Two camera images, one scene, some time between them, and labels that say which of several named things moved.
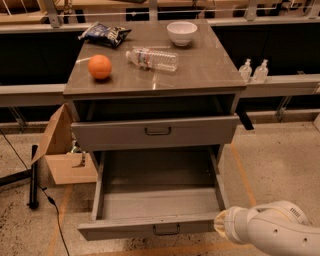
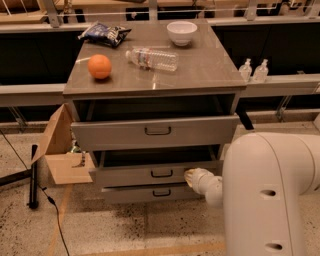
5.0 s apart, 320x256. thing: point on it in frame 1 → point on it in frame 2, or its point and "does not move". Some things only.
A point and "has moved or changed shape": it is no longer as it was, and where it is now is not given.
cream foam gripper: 230,222 → 199,179
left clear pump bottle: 246,70 does not move
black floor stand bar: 33,179 does not move
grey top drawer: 147,134 does not move
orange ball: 99,66 does not move
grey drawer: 172,192 has moved or changed shape
